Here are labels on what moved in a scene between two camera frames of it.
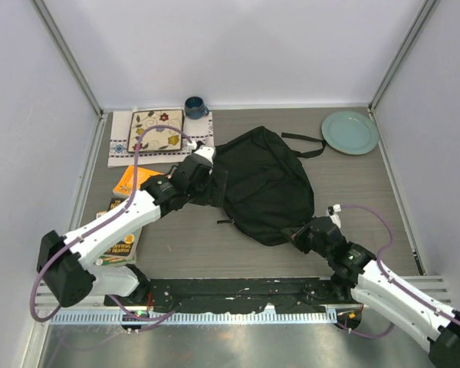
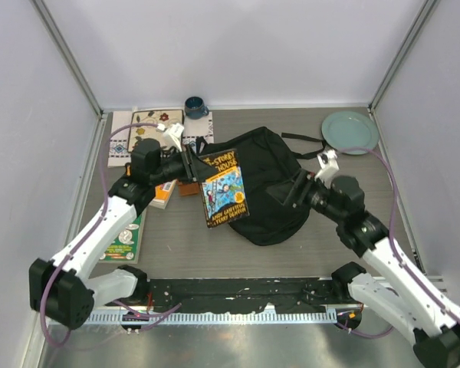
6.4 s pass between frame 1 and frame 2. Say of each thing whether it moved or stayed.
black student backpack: stayed
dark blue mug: stayed
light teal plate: stayed
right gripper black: moved
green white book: stayed
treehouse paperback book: moved
